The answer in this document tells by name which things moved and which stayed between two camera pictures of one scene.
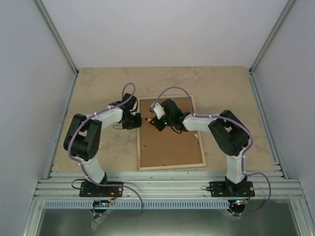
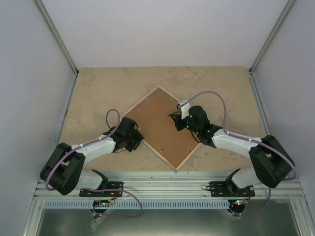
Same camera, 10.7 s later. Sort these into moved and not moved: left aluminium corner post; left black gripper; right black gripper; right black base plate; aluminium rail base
Moved: left black gripper; right black gripper
Not moved: aluminium rail base; right black base plate; left aluminium corner post
